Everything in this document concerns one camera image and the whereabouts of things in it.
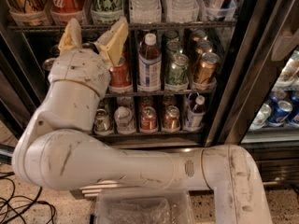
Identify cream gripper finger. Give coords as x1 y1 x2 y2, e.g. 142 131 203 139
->
58 18 82 54
95 16 129 67

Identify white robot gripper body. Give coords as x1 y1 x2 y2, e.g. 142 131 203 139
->
48 49 110 98

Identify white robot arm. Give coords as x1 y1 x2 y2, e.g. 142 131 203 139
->
12 18 273 224

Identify front red can middle shelf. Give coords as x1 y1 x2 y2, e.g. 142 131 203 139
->
109 56 131 88

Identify front blue pepsi can left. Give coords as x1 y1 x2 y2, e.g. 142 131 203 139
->
42 58 55 74

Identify red cola can top shelf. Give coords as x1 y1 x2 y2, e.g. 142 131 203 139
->
50 0 85 25

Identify brown tea bottle middle shelf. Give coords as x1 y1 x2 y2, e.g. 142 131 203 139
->
138 33 162 88

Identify gold can top shelf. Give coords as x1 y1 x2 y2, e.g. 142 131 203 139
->
8 0 51 26

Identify gold can shelf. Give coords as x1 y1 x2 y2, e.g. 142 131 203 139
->
8 0 51 26
193 52 220 85
163 105 180 130

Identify clear bottle bottom shelf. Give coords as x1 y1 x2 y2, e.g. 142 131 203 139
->
114 106 135 134

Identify front green can middle shelf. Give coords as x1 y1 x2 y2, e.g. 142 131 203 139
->
165 53 189 86

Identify red can bottom shelf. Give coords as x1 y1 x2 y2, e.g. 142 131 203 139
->
140 106 157 131

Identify gold can bottom shelf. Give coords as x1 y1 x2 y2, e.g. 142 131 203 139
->
163 105 180 130

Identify front gold can middle shelf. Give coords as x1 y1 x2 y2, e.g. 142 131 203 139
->
193 52 220 85

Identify tea bottle bottom shelf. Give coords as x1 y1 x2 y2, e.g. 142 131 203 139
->
185 95 206 131

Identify right fridge glass door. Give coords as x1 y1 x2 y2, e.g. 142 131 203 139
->
205 0 299 147

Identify blue pepsi can right fridge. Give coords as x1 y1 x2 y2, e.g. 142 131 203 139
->
268 101 292 127

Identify steel fridge base grille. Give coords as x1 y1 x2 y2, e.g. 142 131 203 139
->
70 142 299 200

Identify clear plastic bin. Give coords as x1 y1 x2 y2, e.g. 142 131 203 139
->
94 188 195 224

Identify middle wire shelf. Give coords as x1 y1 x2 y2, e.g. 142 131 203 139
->
105 90 214 98

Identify wire shelf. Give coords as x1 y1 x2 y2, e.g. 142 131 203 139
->
105 90 214 98
8 21 236 33

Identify top wire shelf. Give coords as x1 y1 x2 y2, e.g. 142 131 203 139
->
8 21 236 33

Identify black cables on floor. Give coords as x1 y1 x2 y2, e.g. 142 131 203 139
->
0 161 57 224

